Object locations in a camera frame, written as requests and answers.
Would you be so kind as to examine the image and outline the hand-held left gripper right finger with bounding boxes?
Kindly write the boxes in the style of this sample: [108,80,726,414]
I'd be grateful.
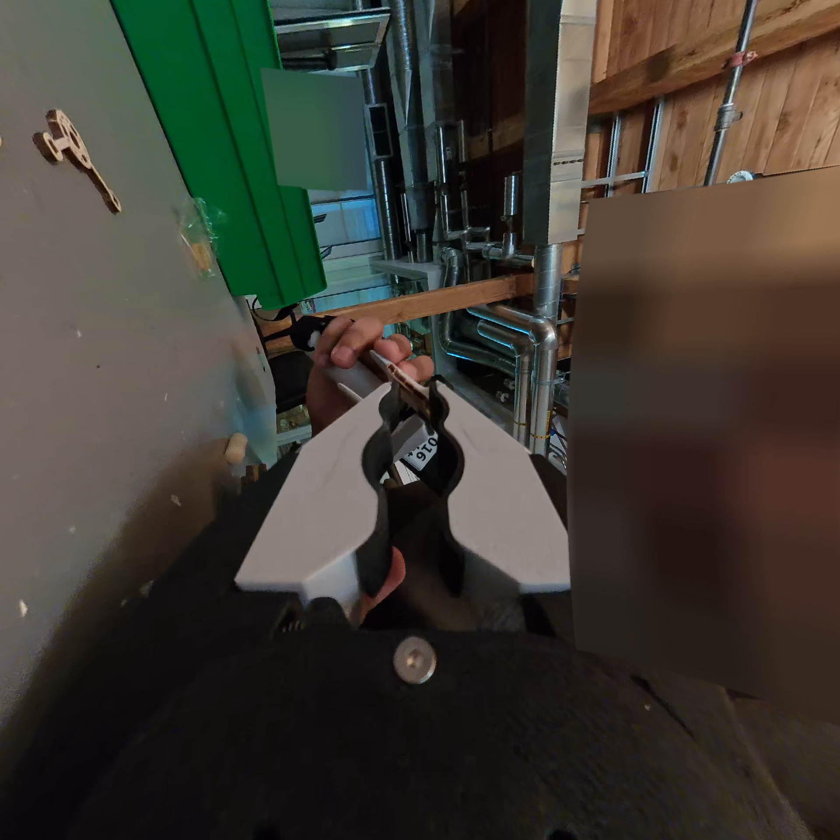
[430,381,572,597]

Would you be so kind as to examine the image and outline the wooden beam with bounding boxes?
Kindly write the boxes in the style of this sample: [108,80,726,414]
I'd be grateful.
[262,272,578,339]

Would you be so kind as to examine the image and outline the small clear plastic bag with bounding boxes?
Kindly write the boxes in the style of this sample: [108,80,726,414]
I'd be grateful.
[174,197,227,280]

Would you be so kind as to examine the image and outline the grey desk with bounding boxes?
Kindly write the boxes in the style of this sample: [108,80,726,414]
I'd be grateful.
[0,0,309,742]

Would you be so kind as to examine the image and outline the key-shaped wooden piece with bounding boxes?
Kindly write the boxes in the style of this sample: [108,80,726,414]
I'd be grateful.
[33,109,123,215]

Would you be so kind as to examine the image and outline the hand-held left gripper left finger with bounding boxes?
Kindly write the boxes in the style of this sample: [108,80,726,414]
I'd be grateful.
[234,382,400,610]

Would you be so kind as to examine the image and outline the green plastic bin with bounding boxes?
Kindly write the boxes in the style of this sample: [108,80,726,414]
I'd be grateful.
[110,0,328,311]

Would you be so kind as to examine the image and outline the metal ventilation ducts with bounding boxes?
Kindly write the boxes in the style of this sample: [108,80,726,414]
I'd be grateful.
[367,0,592,454]

